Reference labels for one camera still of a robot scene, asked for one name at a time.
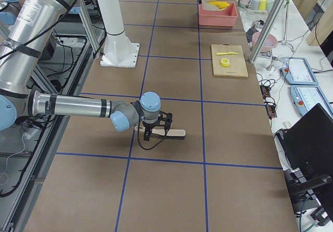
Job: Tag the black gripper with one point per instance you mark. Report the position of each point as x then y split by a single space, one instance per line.
149 126

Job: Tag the beige hand brush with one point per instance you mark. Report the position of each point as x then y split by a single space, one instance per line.
159 133

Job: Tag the beige dustpan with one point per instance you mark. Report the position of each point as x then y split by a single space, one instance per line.
207 6

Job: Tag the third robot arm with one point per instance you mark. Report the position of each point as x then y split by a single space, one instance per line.
10 10

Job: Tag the pink plastic bin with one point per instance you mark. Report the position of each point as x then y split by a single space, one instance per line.
224 18

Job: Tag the yellow toy corn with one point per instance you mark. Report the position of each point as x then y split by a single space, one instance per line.
219 4

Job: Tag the pink cup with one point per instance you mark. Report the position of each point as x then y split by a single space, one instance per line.
244 3

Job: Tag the light blue cup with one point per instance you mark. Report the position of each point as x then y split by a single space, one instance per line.
254 5

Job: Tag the dark grey cloth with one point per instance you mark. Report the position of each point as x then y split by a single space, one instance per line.
250 33

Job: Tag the yellow cup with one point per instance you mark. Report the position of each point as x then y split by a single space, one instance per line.
262 5

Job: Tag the yellow toy knife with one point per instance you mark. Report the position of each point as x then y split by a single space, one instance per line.
227 53

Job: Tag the small metal jigger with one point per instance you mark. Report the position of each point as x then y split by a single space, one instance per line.
258 24

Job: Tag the yellow toy lemon slice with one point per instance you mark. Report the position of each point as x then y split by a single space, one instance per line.
225 62

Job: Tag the wooden cutting board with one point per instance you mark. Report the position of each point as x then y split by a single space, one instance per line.
237 68

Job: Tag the pink bowl with ice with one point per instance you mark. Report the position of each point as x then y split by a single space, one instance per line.
270 42

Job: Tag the small kitchen scale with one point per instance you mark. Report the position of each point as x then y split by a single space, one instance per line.
267 54

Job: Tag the white tripod stand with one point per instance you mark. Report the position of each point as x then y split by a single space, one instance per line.
284 41

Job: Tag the black power strip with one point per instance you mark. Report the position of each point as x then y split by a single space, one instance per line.
269 102

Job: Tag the upper teach pendant tablet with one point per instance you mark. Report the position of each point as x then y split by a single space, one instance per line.
297 71

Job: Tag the teach pendant tablet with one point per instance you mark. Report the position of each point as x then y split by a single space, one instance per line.
297 71
305 97

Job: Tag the lower teach pendant tablet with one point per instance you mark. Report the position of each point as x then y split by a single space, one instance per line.
305 97

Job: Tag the black monitor with stand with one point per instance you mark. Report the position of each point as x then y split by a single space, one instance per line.
308 149

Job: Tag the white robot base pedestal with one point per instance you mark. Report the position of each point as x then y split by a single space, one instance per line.
118 51

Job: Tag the aluminium frame post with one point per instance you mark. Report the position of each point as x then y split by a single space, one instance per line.
277 6

